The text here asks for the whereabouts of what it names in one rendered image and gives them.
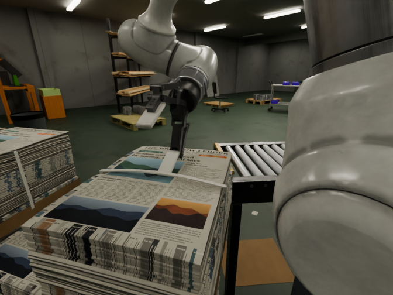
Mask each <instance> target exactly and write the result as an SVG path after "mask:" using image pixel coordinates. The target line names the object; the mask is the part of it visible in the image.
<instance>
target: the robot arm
mask: <svg viewBox="0 0 393 295"><path fill-rule="evenodd" d="M177 1H178V0H150V3H149V6H148V8H147V11H146V12H145V13H144V14H142V15H139V17H138V19H129V20H126V21H124V22H123V23H122V24H121V25H120V27H119V30H118V43H119V45H120V48H121V49H122V50H123V52H124V53H125V54H126V55H127V56H128V57H130V58H131V59H132V60H134V61H135V62H137V63H139V64H141V65H142V66H144V67H146V68H148V69H150V70H152V71H155V72H157V73H161V74H164V75H166V76H169V77H170V78H172V79H169V80H168V81H167V82H164V83H155V84H150V86H149V87H150V91H152V92H153V94H148V96H147V99H148V101H149V103H148V104H147V105H146V110H145V111H144V113H143V114H142V116H141V117H140V118H139V120H138V121H137V123H136V124H135V127H136V128H142V129H151V128H152V127H153V125H154V124H155V122H156V120H157V119H158V117H159V116H160V114H161V112H162V111H163V109H164V107H165V106H166V104H167V105H169V106H170V112H171V117H172V118H171V126H172V127H173V129H172V135H171V146H170V150H168V151H167V153H166V155H165V157H164V159H163V161H162V163H161V165H160V167H159V170H158V171H164V172H167V173H172V170H173V168H174V166H175V163H176V161H177V159H178V158H179V159H182V157H183V155H184V148H185V143H186V139H187V133H188V130H189V126H190V124H189V123H187V117H188V114H189V113H190V112H192V111H193V110H194V109H195V108H196V107H197V105H198V104H199V103H200V102H201V101H202V99H203V98H204V95H205V93H206V91H207V89H208V88H209V87H210V86H211V84H212V83H213V81H214V79H215V76H216V72H217V68H218V59H217V56H216V53H215V52H214V51H213V50H212V49H211V48H210V47H208V46H193V45H189V44H185V43H183V42H180V41H178V40H177V39H176V35H175V33H176V29H175V27H174V25H173V23H172V12H173V9H174V6H175V4H176V2H177ZM304 10H305V19H306V28H307V33H308V42H309V51H310V57H311V65H312V74H313V76H312V77H309V78H307V79H305V80H304V81H303V82H302V84H301V85H300V87H299V88H298V90H297V91H296V93H295V94H294V96H293V98H292V100H291V101H290V103H289V105H288V122H287V134H286V140H285V148H284V156H283V161H282V170H281V172H280V174H279V175H278V177H277V179H276V182H275V187H274V194H273V223H274V232H275V237H276V239H277V242H278V245H279V247H280V249H281V252H282V254H283V255H284V258H285V259H286V261H287V262H288V264H289V266H290V268H291V270H292V271H293V273H294V274H295V276H296V277H297V279H298V280H299V281H300V282H301V283H302V285H303V286H304V287H305V288H306V289H307V291H309V292H310V294H311V295H393V0H304ZM165 90H171V91H170V92H169V95H168V96H167V95H163V92H162V91H165ZM175 121H176V122H180V124H175Z"/></svg>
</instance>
